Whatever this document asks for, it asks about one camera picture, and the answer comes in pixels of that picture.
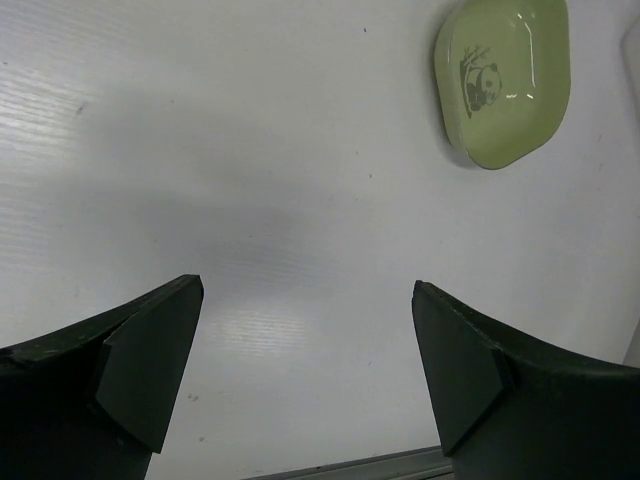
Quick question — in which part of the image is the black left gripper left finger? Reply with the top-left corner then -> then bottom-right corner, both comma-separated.
1,275 -> 203,479

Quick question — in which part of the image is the aluminium table edge rail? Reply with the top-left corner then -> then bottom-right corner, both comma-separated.
257,446 -> 455,480

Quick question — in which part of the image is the white plastic bin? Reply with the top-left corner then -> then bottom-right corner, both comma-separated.
621,19 -> 640,103

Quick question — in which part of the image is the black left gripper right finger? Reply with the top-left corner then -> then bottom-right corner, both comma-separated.
412,281 -> 639,479

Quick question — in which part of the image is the green panda plate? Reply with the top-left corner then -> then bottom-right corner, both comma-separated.
433,1 -> 571,170

